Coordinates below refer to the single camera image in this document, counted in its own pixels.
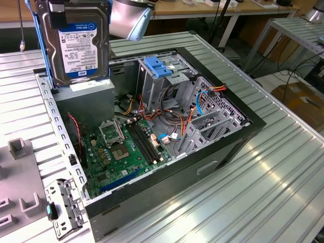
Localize blue SATA wire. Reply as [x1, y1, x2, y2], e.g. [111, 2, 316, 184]
[196, 90, 212, 118]

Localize black blue latch clip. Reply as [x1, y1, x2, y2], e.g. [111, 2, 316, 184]
[45, 201, 59, 220]

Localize blue plastic cage latch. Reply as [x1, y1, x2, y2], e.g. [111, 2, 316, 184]
[143, 56, 174, 79]

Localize black tripod stand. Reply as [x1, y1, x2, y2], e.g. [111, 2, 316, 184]
[207, 0, 235, 50]

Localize black RAM slot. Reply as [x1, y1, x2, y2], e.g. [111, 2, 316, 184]
[132, 121, 161, 164]
[135, 121, 164, 163]
[129, 122, 158, 165]
[126, 123, 155, 166]

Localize black case fan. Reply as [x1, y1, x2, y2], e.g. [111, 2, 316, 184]
[67, 115, 89, 170]

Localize grey metal drive cage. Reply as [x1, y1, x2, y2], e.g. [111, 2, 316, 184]
[138, 54, 199, 115]

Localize CPU socket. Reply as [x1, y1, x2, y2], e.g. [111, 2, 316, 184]
[108, 142, 133, 163]

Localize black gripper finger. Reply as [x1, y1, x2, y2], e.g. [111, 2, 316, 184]
[48, 1, 66, 29]

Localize orange red power wire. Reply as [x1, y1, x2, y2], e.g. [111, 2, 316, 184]
[209, 85, 227, 98]

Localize orange red wire bundle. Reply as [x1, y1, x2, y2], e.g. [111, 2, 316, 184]
[138, 94, 198, 139]

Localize hard disk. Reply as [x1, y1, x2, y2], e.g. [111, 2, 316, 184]
[24, 0, 111, 90]

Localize blue wire white plug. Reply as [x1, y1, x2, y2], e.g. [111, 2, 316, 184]
[157, 133, 178, 145]

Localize large cardboard box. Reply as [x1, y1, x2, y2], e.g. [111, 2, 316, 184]
[270, 82, 324, 130]

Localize grey metal disk bay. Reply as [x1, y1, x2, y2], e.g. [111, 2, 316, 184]
[175, 75, 251, 159]

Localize black open PC case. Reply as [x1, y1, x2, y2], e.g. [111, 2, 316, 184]
[32, 46, 267, 242]

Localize red black twisted wire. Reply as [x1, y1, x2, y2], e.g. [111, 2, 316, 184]
[66, 113, 85, 163]

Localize grey parts rack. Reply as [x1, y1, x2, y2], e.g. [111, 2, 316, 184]
[0, 137, 49, 231]

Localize yellow black wire bundle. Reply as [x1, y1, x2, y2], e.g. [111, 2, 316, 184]
[123, 93, 139, 116]

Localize green motherboard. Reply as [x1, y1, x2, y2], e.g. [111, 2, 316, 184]
[82, 118, 173, 200]

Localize wooden desk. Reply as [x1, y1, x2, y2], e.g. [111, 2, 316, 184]
[0, 0, 301, 51]

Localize blue expansion slot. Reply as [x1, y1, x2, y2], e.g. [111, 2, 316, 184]
[99, 168, 141, 193]

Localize metal socket cover frame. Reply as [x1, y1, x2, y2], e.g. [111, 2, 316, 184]
[98, 120, 126, 148]

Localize grey power supply unit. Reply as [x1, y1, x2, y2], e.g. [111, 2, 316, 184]
[52, 80, 116, 127]

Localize grey slot cover bracket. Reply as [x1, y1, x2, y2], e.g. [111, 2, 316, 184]
[44, 178, 87, 240]

